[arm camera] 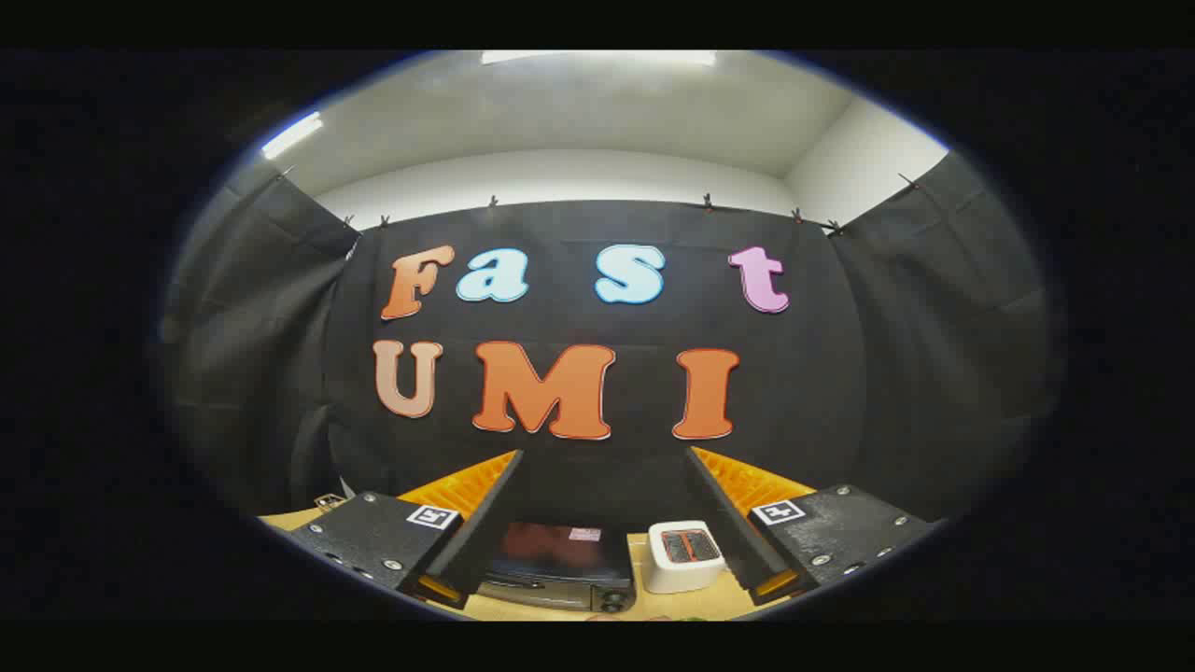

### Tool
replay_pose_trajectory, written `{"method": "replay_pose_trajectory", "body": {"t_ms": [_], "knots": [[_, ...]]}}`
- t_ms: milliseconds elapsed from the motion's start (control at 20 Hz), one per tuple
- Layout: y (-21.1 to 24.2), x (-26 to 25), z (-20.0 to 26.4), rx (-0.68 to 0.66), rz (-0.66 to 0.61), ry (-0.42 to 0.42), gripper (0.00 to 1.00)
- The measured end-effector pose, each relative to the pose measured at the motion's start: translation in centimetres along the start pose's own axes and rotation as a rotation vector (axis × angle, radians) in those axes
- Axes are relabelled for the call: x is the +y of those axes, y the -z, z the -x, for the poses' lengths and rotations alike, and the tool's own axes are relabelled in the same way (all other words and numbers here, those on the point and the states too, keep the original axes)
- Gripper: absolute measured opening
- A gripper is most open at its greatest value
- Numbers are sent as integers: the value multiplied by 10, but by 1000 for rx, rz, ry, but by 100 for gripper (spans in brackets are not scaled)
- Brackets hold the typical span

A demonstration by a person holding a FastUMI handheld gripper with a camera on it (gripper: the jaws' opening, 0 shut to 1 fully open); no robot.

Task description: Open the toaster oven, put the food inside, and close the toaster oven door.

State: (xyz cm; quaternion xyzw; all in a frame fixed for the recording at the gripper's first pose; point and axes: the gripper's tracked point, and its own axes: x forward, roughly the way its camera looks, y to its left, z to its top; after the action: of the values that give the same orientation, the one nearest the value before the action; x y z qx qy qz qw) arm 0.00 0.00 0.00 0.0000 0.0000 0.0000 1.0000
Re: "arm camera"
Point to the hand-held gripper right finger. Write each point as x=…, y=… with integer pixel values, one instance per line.
x=728, y=532

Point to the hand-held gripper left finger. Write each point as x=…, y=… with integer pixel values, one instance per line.
x=481, y=532

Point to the black toaster oven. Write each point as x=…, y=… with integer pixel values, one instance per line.
x=560, y=560

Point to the white slot toaster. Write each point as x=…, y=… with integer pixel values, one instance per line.
x=681, y=574

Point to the row of small cloth clips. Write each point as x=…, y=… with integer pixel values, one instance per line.
x=707, y=202

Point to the short ceiling light panel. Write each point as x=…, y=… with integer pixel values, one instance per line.
x=291, y=135

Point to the long ceiling light panel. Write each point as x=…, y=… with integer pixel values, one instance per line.
x=597, y=57

